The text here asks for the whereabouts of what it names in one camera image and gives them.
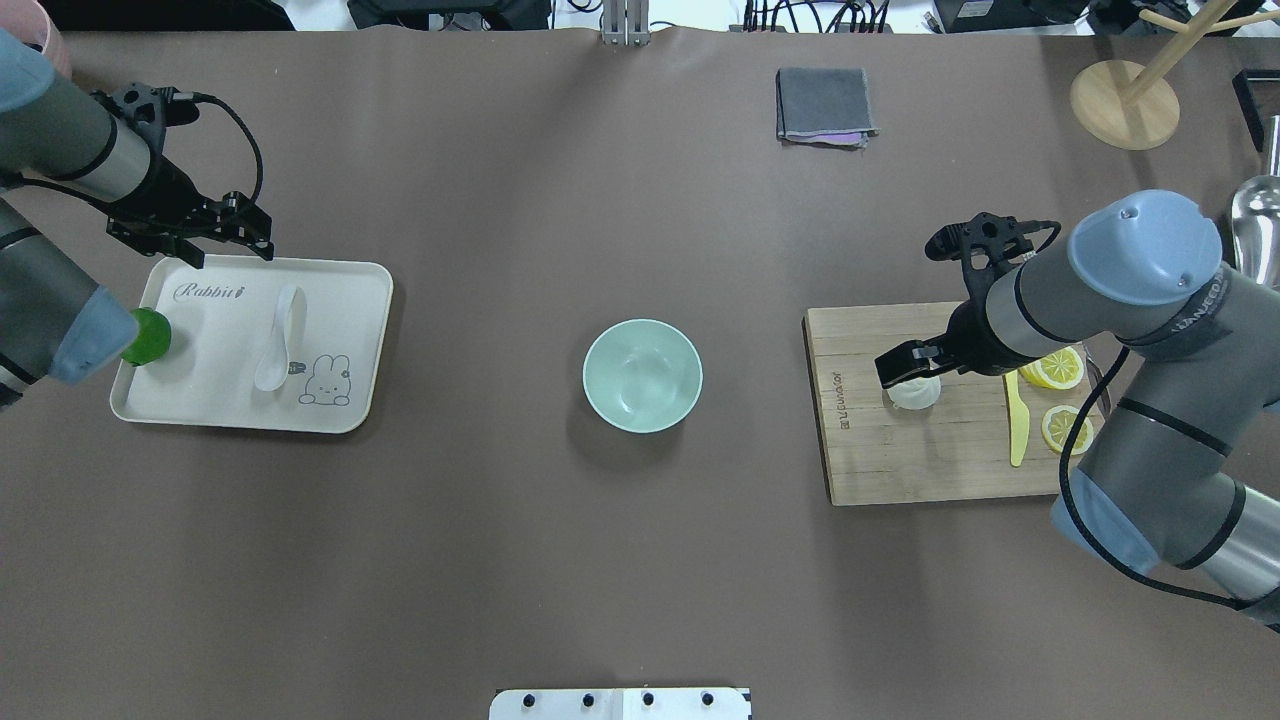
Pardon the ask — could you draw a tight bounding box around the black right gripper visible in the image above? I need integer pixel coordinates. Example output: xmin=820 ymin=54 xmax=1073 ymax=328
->
xmin=876 ymin=300 xmax=1011 ymax=389

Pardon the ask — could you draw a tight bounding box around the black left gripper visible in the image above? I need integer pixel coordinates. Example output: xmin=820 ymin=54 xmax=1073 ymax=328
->
xmin=106 ymin=160 xmax=275 ymax=269

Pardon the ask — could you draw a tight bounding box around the white steamed bun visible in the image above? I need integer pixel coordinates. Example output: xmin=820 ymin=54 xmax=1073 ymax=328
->
xmin=884 ymin=375 xmax=942 ymax=411

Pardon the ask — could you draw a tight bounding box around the white ceramic spoon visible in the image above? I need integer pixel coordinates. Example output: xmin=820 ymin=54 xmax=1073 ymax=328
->
xmin=253 ymin=284 xmax=305 ymax=392

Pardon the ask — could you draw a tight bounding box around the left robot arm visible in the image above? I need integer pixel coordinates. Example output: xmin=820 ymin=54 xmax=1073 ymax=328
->
xmin=1 ymin=32 xmax=275 ymax=407

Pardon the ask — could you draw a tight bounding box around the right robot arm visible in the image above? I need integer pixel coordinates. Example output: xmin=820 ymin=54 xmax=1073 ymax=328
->
xmin=876 ymin=190 xmax=1279 ymax=630

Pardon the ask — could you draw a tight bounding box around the mint green bowl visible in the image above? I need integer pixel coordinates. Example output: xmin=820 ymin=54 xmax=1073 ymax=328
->
xmin=581 ymin=318 xmax=704 ymax=434

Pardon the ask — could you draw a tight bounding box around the bamboo cutting board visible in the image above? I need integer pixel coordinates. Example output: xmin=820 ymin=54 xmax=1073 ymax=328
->
xmin=804 ymin=302 xmax=1091 ymax=506

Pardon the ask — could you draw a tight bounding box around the cream rabbit tray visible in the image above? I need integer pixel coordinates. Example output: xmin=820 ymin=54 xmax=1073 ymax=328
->
xmin=110 ymin=255 xmax=394 ymax=434

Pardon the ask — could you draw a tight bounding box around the green lime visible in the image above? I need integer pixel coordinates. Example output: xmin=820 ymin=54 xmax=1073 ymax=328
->
xmin=120 ymin=307 xmax=173 ymax=366

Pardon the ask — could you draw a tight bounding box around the lemon slice far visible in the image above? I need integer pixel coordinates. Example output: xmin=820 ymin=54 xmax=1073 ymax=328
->
xmin=1018 ymin=346 xmax=1087 ymax=391

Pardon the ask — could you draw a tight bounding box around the lemon slice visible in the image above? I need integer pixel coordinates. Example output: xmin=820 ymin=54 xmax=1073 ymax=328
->
xmin=1018 ymin=346 xmax=1087 ymax=391
xmin=1039 ymin=404 xmax=1094 ymax=456

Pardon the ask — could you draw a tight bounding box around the lemon slice near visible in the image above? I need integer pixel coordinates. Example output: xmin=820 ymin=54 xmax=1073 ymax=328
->
xmin=1039 ymin=404 xmax=1094 ymax=456

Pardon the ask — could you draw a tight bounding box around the grey folded cloth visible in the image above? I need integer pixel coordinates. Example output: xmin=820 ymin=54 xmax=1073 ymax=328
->
xmin=774 ymin=67 xmax=881 ymax=149

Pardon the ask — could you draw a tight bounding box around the wooden mug tree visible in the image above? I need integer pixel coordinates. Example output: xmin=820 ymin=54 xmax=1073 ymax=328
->
xmin=1069 ymin=1 xmax=1279 ymax=151

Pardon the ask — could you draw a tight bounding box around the metal scoop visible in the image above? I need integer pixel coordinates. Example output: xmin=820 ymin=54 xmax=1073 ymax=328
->
xmin=1230 ymin=117 xmax=1279 ymax=290

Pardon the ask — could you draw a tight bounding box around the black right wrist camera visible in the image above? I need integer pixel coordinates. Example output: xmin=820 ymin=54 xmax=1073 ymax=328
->
xmin=924 ymin=211 xmax=1062 ymax=304

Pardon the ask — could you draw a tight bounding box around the aluminium frame post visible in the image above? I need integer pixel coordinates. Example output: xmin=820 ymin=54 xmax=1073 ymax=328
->
xmin=600 ymin=0 xmax=652 ymax=47

